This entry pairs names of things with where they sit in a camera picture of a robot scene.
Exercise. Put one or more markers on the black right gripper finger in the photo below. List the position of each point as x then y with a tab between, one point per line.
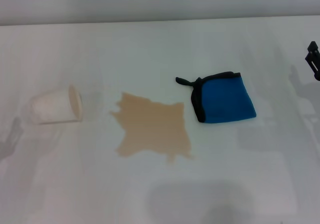
312	54

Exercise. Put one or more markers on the blue rag with black trim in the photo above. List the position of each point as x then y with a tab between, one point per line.
225	99

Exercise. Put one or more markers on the white paper cup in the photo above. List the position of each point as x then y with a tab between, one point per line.
55	106

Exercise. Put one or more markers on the brown water stain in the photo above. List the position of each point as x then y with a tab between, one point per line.
152	129

